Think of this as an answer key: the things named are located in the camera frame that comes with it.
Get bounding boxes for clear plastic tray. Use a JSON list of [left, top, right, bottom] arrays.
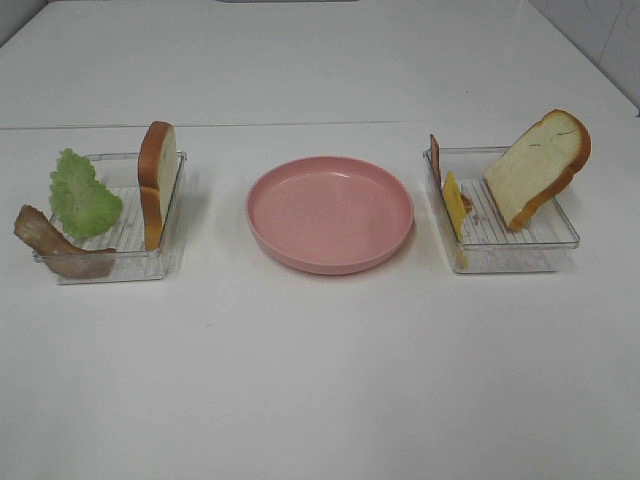
[[32, 151, 187, 284], [423, 146, 580, 274]]

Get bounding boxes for pink round plate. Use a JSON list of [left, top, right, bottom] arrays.
[[246, 156, 414, 275]]

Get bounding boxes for reddish bacon strip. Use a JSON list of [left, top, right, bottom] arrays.
[[430, 134, 442, 189]]

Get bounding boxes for green lettuce leaf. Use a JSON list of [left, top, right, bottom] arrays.
[[49, 148, 123, 239]]

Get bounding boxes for bread slice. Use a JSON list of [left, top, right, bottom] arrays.
[[137, 121, 179, 251], [484, 109, 591, 231]]

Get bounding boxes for right clear plastic tray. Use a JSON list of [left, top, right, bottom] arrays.
[[423, 146, 580, 274]]

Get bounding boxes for brown bacon strip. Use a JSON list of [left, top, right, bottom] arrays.
[[14, 204, 116, 280]]

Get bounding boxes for left clear plastic tray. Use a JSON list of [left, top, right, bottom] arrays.
[[32, 151, 187, 284]]

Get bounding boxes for yellow cheese slice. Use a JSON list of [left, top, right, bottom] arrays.
[[442, 171, 467, 244]]

